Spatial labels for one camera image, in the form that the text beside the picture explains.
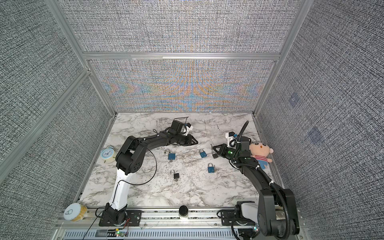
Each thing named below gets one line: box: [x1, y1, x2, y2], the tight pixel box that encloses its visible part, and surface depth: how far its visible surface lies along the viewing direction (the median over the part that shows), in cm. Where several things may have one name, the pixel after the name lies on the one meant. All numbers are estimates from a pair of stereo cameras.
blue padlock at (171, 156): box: [168, 153, 176, 160], surface depth 97 cm
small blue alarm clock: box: [100, 146, 116, 164], surface depth 94 cm
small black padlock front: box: [170, 169, 180, 179], surface depth 89 cm
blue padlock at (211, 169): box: [207, 162, 215, 173], surface depth 92 cm
